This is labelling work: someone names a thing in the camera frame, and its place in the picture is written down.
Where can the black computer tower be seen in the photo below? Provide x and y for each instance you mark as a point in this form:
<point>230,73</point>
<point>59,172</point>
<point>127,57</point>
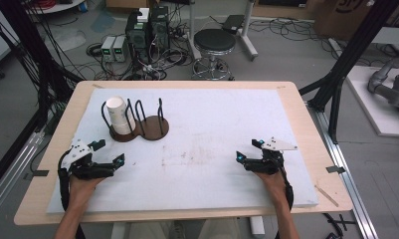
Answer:
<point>159,28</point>
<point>137,36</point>

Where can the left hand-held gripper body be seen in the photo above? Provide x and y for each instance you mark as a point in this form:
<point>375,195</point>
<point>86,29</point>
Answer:
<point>87,169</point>

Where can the stack of white cups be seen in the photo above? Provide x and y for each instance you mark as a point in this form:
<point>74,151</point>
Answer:
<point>118,114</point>

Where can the black flat device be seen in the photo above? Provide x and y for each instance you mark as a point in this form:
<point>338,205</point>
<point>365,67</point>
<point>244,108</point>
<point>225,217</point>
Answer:
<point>233,23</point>

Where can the grey power supply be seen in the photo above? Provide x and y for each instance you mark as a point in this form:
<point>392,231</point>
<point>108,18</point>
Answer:
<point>107,48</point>
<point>120,49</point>

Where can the white platform board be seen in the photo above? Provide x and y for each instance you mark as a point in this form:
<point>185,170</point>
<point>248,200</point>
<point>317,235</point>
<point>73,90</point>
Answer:
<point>372,113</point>

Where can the thin wooden stick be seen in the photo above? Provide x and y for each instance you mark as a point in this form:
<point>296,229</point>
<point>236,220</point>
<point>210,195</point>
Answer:
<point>326,195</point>

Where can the white table leg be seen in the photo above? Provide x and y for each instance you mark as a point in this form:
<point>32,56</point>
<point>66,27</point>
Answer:
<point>257,227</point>

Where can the brown wooden cup rack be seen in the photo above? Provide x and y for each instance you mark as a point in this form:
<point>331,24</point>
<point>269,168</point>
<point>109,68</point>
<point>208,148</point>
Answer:
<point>154,127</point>

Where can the white foam mat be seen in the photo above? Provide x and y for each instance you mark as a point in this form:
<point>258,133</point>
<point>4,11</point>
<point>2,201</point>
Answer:
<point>203,132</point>

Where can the aluminium rail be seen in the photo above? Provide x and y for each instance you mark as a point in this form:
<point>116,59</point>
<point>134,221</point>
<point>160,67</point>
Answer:
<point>11,179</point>
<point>346,172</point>

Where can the person's left hand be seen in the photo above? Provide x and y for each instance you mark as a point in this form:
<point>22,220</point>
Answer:
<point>81,187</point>

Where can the cardboard box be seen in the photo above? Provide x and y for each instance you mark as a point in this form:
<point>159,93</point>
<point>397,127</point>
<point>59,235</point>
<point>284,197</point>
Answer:
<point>339,18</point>

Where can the person's right hand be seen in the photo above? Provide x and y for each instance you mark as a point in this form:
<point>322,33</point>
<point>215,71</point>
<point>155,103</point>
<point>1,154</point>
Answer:
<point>275,184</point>

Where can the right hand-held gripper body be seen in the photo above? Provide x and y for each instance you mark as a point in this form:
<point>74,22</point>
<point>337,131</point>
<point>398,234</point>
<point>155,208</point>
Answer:
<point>268,164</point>

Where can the black tape piece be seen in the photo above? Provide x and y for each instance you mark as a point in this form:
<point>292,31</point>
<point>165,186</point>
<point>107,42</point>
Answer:
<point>38,174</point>
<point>335,169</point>

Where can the small white box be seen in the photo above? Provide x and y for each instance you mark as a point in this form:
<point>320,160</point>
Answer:
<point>143,15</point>

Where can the black metal frame stand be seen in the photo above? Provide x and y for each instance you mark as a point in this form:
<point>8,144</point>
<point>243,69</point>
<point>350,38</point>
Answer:
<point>353,49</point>
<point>28,49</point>

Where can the black round stool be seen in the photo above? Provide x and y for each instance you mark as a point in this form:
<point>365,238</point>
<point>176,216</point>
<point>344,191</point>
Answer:
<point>214,39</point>

